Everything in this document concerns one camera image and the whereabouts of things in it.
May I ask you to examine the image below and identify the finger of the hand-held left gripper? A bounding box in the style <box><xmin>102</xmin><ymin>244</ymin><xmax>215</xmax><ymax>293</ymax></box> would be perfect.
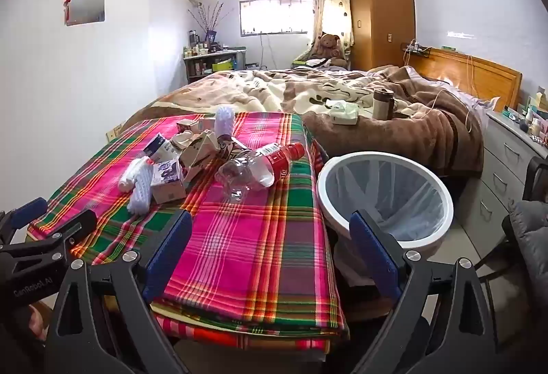
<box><xmin>0</xmin><ymin>209</ymin><xmax>98</xmax><ymax>272</ymax></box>
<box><xmin>0</xmin><ymin>197</ymin><xmax>49</xmax><ymax>245</ymax></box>

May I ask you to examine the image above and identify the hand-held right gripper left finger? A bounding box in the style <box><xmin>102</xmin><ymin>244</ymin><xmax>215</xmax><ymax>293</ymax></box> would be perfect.
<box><xmin>47</xmin><ymin>209</ymin><xmax>194</xmax><ymax>374</ymax></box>

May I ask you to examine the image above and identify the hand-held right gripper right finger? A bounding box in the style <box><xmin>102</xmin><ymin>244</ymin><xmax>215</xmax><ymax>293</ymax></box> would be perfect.
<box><xmin>349</xmin><ymin>209</ymin><xmax>499</xmax><ymax>374</ymax></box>

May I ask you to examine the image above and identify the purple drink carton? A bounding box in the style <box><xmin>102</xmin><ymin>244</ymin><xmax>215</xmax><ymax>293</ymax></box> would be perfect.
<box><xmin>150</xmin><ymin>160</ymin><xmax>189</xmax><ymax>204</ymax></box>

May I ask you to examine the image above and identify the white round waste bin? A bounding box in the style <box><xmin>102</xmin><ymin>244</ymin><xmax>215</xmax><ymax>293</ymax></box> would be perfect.
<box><xmin>317</xmin><ymin>151</ymin><xmax>454</xmax><ymax>289</ymax></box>

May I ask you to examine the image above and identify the beige paper bag leaf print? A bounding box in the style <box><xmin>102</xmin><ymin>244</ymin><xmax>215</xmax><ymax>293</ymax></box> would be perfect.
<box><xmin>171</xmin><ymin>130</ymin><xmax>224</xmax><ymax>182</ymax></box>

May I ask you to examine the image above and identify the white blue plastic pouch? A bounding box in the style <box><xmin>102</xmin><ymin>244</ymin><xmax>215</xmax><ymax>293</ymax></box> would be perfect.
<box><xmin>143</xmin><ymin>133</ymin><xmax>180</xmax><ymax>163</ymax></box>

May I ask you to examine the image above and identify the clear plastic bottle red label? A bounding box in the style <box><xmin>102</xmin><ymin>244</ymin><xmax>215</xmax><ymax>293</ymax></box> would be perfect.
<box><xmin>216</xmin><ymin>141</ymin><xmax>306</xmax><ymax>202</ymax></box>

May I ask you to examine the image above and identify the person's left hand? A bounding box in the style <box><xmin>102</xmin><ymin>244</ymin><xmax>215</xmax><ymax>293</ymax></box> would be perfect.
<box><xmin>26</xmin><ymin>304</ymin><xmax>53</xmax><ymax>341</ymax></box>

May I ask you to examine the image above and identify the pink green plaid cloth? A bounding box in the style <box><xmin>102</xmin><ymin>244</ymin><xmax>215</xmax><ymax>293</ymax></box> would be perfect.
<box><xmin>26</xmin><ymin>112</ymin><xmax>349</xmax><ymax>353</ymax></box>

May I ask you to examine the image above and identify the white tissue box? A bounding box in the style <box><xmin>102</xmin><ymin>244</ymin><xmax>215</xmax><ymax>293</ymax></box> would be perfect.
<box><xmin>327</xmin><ymin>100</ymin><xmax>360</xmax><ymax>125</ymax></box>

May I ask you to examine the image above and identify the grey padded cushion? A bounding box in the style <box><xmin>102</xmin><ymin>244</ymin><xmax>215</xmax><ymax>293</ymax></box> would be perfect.
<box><xmin>509</xmin><ymin>200</ymin><xmax>548</xmax><ymax>287</ymax></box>

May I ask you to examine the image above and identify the grey drawer cabinet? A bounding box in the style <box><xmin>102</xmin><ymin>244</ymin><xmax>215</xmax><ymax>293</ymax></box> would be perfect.
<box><xmin>473</xmin><ymin>109</ymin><xmax>548</xmax><ymax>247</ymax></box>

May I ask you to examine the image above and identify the black chair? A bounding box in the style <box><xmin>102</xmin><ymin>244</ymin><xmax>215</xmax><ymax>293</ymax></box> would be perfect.
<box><xmin>479</xmin><ymin>155</ymin><xmax>548</xmax><ymax>315</ymax></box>

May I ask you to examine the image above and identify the brown cream patterned blanket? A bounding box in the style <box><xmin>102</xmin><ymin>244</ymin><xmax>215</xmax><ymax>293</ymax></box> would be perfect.
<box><xmin>128</xmin><ymin>66</ymin><xmax>486</xmax><ymax>178</ymax></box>

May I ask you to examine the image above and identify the cluttered shelf rack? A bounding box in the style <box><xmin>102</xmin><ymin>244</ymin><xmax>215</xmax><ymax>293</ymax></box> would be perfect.
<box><xmin>183</xmin><ymin>49</ymin><xmax>248</xmax><ymax>84</ymax></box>

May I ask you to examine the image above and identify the headboard power strip rack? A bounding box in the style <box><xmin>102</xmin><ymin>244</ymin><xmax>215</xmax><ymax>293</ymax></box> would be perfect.
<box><xmin>400</xmin><ymin>39</ymin><xmax>431</xmax><ymax>58</ymax></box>

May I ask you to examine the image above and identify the brown teddy bear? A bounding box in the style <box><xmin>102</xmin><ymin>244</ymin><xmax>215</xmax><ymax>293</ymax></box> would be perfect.
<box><xmin>310</xmin><ymin>33</ymin><xmax>348</xmax><ymax>69</ymax></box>

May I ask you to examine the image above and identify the wooden headboard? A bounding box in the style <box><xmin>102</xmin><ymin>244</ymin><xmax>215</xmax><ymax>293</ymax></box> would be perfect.
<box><xmin>407</xmin><ymin>46</ymin><xmax>523</xmax><ymax>111</ymax></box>

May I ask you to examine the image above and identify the cluster of toiletry bottles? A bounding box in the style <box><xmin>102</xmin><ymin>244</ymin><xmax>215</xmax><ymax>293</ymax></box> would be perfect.
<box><xmin>501</xmin><ymin>86</ymin><xmax>548</xmax><ymax>144</ymax></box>

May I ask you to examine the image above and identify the vase with dry branches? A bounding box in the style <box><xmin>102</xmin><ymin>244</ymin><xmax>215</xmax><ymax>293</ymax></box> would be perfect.
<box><xmin>188</xmin><ymin>1</ymin><xmax>235</xmax><ymax>48</ymax></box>

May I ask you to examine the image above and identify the wooden wardrobe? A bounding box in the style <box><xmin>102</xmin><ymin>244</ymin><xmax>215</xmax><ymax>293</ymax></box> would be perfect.
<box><xmin>347</xmin><ymin>0</ymin><xmax>417</xmax><ymax>72</ymax></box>

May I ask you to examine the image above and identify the window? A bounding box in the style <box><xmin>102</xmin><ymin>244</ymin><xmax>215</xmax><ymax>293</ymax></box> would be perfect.
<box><xmin>239</xmin><ymin>0</ymin><xmax>312</xmax><ymax>36</ymax></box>

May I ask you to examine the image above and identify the white charging cable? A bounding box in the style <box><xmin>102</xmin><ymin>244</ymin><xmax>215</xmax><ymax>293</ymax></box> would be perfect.
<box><xmin>432</xmin><ymin>55</ymin><xmax>477</xmax><ymax>133</ymax></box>

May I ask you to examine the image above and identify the silver wall mirror panel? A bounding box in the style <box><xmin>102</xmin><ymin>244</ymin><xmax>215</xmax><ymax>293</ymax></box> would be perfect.
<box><xmin>66</xmin><ymin>0</ymin><xmax>106</xmax><ymax>27</ymax></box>

